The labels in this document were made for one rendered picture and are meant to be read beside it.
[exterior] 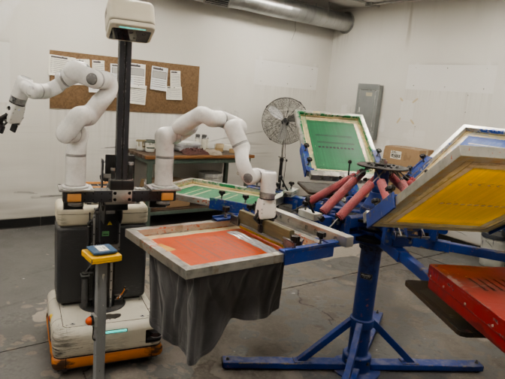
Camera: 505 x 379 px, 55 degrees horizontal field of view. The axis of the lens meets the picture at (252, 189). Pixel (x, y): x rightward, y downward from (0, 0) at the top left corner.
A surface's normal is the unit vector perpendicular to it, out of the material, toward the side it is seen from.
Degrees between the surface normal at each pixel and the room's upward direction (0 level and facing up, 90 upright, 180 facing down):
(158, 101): 90
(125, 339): 90
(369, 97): 90
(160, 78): 88
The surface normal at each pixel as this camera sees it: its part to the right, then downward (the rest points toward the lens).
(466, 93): -0.80, 0.05
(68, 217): 0.42, 0.21
